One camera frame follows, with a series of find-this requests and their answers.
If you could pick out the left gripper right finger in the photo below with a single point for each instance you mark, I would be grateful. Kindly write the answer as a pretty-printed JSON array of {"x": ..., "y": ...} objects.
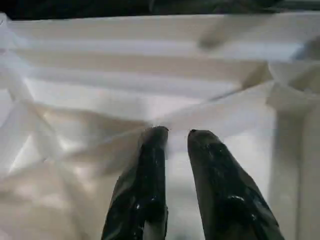
[{"x": 225, "y": 195}]

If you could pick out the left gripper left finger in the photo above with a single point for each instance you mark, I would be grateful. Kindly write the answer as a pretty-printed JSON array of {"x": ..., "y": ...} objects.
[{"x": 142, "y": 195}]

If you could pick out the white plastic table top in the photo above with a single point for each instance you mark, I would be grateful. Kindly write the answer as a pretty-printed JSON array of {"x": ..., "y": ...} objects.
[{"x": 125, "y": 80}]

